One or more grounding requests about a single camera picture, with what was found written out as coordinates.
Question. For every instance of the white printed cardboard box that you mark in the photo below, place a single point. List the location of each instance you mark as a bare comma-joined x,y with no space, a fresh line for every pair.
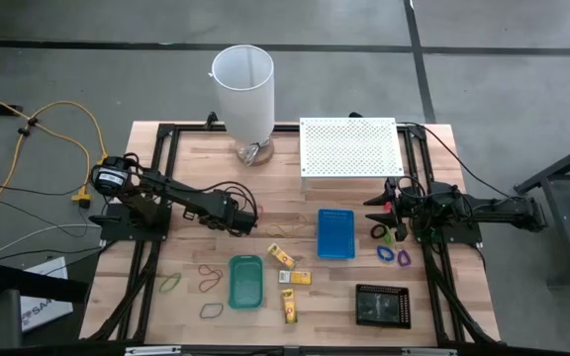
47,311

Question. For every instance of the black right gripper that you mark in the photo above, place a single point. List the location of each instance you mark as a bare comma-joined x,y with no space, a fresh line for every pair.
404,212

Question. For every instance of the dark blue rubber band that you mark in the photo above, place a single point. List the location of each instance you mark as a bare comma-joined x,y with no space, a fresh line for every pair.
200,311

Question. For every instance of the blue plastic basket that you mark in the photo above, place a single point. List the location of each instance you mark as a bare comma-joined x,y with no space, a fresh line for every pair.
336,235

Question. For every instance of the green coil wristband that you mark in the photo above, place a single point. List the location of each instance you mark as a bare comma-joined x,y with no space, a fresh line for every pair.
390,238

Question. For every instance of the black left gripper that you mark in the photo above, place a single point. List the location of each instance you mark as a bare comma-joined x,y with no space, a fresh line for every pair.
243,217

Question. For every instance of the green rubber band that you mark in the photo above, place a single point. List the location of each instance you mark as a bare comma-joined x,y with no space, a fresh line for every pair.
161,287

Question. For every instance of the black aluminium table frame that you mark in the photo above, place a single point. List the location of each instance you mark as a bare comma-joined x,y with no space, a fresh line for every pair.
287,127

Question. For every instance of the silver metal bracket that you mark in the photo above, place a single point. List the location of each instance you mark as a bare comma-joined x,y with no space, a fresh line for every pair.
154,351
428,352

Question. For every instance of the white perforated metal shelf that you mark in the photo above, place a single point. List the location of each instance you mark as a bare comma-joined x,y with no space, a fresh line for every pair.
349,148

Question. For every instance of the black coil wristband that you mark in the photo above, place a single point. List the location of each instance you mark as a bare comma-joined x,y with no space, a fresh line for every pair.
372,231

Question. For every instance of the red rubber band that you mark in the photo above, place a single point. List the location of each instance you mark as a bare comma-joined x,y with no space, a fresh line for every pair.
199,269

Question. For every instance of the black metal side table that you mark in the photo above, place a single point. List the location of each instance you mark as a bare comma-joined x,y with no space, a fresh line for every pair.
552,222

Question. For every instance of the black plastic basket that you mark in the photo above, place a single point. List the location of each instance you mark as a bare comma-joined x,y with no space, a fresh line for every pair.
383,306

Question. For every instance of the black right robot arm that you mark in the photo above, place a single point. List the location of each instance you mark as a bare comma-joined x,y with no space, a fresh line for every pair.
503,210

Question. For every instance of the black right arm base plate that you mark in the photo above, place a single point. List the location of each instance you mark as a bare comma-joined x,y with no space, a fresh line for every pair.
463,232

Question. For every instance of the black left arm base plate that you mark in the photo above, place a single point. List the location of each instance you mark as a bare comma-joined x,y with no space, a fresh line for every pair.
117,227

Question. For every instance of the purple coil wristband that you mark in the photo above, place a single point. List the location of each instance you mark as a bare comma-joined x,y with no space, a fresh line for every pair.
399,259

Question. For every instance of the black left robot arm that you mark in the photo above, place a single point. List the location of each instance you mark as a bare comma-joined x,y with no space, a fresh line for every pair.
186,190

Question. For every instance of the yellow crayon pack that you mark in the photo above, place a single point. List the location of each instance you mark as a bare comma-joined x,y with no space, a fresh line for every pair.
289,306
281,256

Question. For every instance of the tan rubber band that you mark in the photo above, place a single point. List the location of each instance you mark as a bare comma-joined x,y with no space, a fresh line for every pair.
268,231

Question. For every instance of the white shade wooden base lamp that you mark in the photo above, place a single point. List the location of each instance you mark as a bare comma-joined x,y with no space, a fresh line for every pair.
243,104

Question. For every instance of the red coil wristband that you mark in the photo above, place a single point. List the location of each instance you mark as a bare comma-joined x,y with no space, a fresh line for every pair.
389,206

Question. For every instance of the teal plastic bin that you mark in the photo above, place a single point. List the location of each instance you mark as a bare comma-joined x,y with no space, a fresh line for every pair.
245,282

